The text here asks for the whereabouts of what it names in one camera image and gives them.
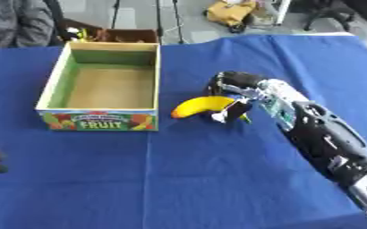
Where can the brown cardboard box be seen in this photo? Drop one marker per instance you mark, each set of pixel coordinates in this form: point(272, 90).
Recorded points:
point(124, 35)

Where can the black tripod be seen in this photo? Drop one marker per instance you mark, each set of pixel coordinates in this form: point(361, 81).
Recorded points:
point(158, 18)

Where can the cardboard box with green inside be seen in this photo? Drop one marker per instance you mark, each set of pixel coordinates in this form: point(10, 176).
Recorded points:
point(102, 89)

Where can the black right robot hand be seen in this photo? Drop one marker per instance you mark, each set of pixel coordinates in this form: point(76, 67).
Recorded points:
point(237, 81)

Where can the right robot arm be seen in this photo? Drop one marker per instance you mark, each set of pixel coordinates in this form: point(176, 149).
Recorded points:
point(325, 140)

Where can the black office chair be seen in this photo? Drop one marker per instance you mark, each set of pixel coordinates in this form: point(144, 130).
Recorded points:
point(332, 13)

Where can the yellow toy banana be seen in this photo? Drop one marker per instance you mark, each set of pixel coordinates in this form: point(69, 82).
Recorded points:
point(202, 105)

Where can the person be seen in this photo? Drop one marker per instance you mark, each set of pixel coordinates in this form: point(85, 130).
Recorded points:
point(15, 22)

